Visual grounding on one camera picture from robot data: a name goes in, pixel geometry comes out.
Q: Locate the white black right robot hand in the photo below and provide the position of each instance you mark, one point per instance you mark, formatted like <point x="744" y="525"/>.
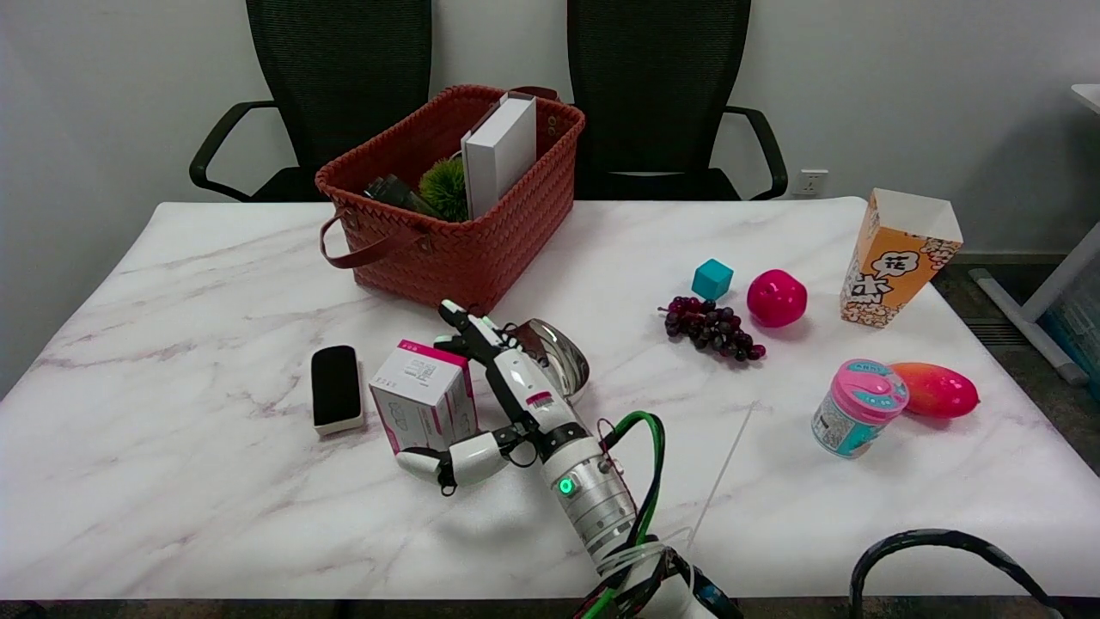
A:
<point x="533" y="395"/>

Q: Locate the white pink paper box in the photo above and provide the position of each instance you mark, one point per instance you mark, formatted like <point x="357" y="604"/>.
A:
<point x="417" y="387"/>

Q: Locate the white flat box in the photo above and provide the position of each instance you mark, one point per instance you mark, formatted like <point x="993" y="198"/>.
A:
<point x="500" y="150"/>

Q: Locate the orange popcorn paper box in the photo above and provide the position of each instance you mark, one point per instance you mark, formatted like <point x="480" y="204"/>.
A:
<point x="894" y="266"/>

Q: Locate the silver metal scoop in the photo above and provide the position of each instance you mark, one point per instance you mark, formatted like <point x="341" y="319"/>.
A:
<point x="563" y="352"/>

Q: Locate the red woven basket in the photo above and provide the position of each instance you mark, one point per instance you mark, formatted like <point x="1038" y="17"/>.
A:
<point x="464" y="258"/>

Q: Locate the dark purple grape bunch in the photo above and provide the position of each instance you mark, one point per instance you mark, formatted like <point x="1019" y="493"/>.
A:
<point x="713" y="328"/>

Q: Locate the black whiteboard eraser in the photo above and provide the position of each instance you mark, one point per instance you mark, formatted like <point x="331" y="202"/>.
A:
<point x="335" y="387"/>

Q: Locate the teal cube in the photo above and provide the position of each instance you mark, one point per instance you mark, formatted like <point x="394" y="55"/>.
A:
<point x="712" y="279"/>

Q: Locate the green spiky plant ball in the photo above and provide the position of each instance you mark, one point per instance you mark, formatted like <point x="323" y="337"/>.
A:
<point x="447" y="187"/>

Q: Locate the black object in basket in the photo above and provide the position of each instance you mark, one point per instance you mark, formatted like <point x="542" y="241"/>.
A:
<point x="394" y="193"/>

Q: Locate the pink red apple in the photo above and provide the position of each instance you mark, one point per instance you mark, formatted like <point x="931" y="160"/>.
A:
<point x="776" y="298"/>

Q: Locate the pink lid teal jar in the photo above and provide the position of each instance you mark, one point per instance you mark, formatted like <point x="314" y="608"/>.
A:
<point x="859" y="413"/>

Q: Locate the black mesh office chair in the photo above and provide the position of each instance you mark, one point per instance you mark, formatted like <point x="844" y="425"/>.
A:
<point x="339" y="77"/>
<point x="657" y="77"/>

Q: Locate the orange red mango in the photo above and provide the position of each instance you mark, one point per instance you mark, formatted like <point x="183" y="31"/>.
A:
<point x="941" y="391"/>

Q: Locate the white wall outlet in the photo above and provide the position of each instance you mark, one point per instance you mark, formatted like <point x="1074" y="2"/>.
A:
<point x="813" y="181"/>

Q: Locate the white desk frame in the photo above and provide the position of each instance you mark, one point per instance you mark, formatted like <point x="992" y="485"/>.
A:
<point x="1061" y="275"/>

